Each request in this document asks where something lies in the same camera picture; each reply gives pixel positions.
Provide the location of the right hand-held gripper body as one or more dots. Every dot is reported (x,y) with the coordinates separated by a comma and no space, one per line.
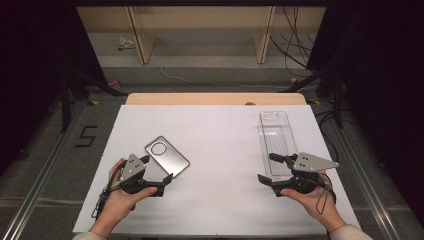
(310,163)

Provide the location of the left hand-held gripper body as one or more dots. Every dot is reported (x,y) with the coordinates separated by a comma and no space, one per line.
(133,166)

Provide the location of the clear plastic container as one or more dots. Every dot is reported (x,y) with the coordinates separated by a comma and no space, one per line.
(276,133)

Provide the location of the person's right hand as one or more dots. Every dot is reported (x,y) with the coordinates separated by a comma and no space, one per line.
(311,203)

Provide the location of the person's left hand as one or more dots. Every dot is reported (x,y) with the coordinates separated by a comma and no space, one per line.
(116,203)

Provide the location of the white table sheet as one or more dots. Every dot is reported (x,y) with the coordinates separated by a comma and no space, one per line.
(213,150)

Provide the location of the black stand legs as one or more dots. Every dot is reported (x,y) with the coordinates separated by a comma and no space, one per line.
(339,106)
(65,106)

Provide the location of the wooden table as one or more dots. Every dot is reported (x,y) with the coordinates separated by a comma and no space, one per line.
(200,99)

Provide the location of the pink object on floor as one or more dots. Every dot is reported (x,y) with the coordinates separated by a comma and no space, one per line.
(111,85)

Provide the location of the crumpled clear wrapper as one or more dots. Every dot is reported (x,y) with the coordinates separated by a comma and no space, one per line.
(125,43)

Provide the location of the light wooden shelf unit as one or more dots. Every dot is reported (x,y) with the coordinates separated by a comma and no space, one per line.
(200,20)

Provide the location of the metal floor rail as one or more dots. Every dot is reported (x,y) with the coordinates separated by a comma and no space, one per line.
(368,191)
(36,190)

